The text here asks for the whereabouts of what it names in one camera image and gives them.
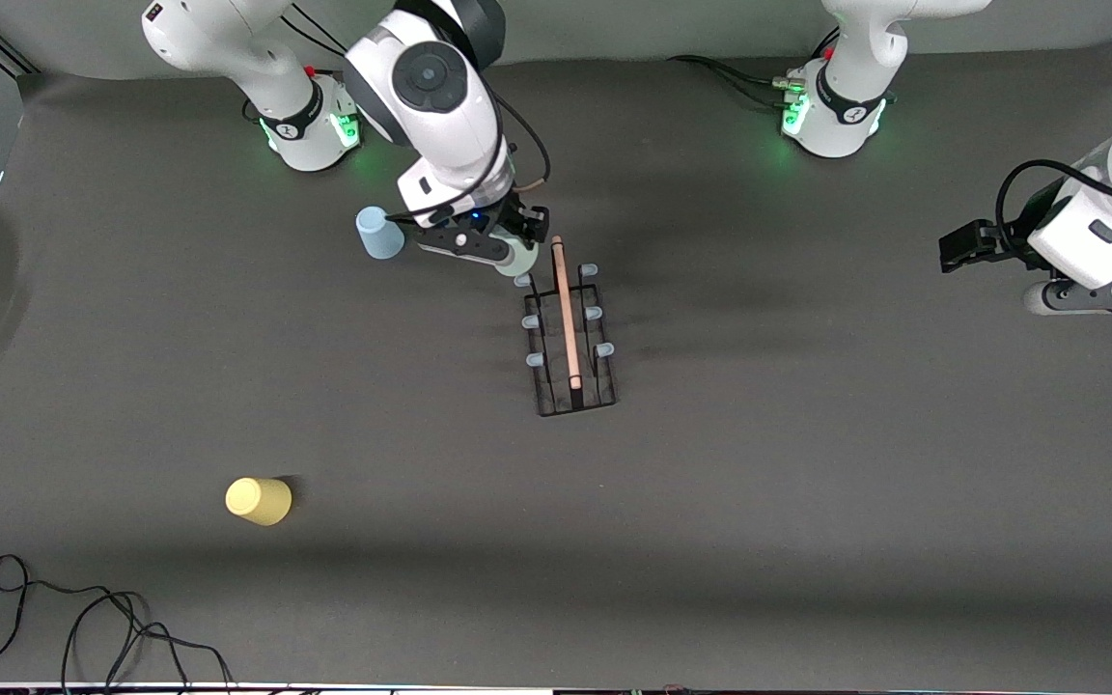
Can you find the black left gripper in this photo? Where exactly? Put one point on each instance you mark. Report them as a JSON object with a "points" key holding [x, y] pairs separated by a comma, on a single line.
{"points": [[1017, 237]]}

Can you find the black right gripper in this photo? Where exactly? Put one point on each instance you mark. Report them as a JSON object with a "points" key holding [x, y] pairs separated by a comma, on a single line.
{"points": [[515, 220]]}

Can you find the pale green plastic cup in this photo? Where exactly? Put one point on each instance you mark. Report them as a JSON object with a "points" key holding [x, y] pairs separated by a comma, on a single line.
{"points": [[519, 261]]}

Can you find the yellow plastic cup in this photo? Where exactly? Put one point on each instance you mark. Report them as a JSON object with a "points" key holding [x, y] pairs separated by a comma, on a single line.
{"points": [[259, 502]]}

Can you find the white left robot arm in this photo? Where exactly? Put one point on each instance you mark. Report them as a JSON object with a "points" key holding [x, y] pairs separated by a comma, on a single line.
{"points": [[850, 97]]}

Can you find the light blue plastic cup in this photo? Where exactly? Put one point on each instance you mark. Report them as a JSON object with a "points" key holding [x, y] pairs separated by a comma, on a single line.
{"points": [[375, 236]]}

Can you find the dark grey table mat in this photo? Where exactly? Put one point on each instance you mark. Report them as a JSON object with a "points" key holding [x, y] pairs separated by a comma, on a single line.
{"points": [[614, 531]]}

